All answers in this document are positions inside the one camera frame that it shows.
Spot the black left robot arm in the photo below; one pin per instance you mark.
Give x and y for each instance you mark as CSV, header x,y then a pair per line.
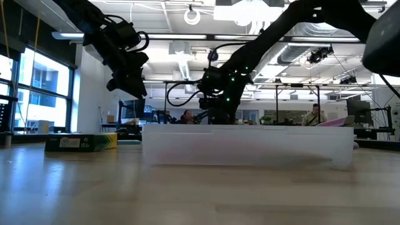
x,y
75,12

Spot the person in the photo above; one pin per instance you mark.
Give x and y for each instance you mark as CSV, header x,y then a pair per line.
x,y
314,117
187,117

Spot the black computer monitor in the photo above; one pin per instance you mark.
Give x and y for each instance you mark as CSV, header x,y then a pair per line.
x,y
134,108
359,111

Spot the clear pencil case blue lid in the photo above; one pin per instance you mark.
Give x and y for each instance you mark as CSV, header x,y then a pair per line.
x,y
247,145

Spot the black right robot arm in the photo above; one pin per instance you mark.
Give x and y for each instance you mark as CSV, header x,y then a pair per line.
x,y
281,28

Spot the black ceiling mounted camera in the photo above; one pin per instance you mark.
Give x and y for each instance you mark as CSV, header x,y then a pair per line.
x,y
318,55

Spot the yellow green crayon box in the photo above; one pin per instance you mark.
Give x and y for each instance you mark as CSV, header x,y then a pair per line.
x,y
81,142

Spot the black background rig frame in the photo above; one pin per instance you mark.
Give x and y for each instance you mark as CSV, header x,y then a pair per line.
x,y
277,103

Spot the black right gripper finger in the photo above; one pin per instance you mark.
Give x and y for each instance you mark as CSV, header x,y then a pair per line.
x,y
214,117
228,116

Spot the light blue sticky note pad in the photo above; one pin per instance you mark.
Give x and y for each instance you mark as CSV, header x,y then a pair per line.
x,y
128,142

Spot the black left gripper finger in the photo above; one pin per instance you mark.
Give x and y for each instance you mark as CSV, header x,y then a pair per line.
x,y
136,86
117,83

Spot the long ceiling light strip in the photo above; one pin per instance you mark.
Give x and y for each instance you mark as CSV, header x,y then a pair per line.
x,y
175,36

